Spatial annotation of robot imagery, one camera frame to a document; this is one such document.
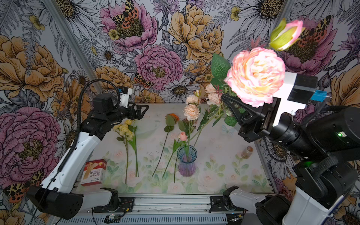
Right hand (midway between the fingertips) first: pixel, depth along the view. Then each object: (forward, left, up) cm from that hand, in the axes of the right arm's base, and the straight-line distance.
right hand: (216, 97), depth 32 cm
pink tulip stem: (+12, +8, -34) cm, 37 cm away
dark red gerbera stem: (+40, +8, -62) cm, 74 cm away
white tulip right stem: (+22, +14, -63) cm, 68 cm away
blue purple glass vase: (+9, +7, -63) cm, 64 cm away
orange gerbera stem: (+44, +17, -59) cm, 76 cm away
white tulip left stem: (+26, +42, -63) cm, 80 cm away
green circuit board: (-15, +46, -67) cm, 83 cm away
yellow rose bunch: (+32, +47, -57) cm, 80 cm away
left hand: (+27, +29, -30) cm, 50 cm away
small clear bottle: (+15, -30, -59) cm, 67 cm away
